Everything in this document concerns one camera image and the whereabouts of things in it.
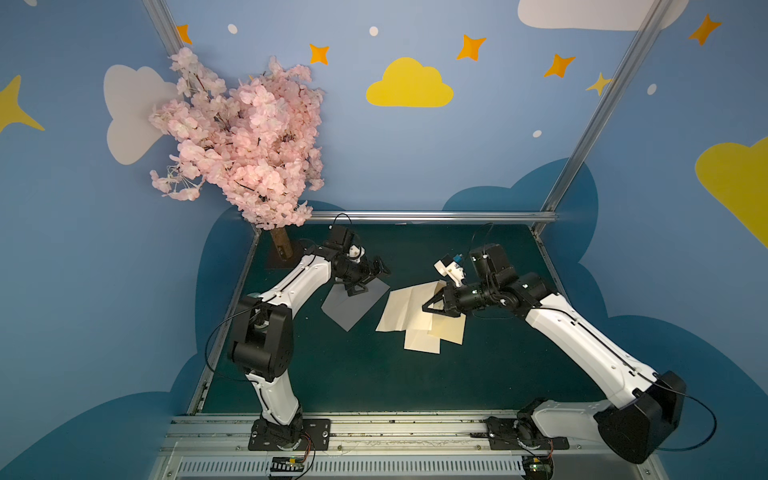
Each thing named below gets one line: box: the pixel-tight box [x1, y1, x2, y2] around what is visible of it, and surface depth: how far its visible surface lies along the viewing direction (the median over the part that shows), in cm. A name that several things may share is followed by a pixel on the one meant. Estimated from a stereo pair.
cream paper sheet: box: [376, 280, 446, 332], surface depth 77 cm
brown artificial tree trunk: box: [270, 227, 293, 261], surface depth 104 cm
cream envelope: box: [427, 313, 467, 345], surface depth 95 cm
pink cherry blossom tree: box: [149, 47, 325, 230], surface depth 69 cm
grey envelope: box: [321, 277, 391, 332], surface depth 100 cm
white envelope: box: [404, 329, 441, 354], surface depth 93 cm
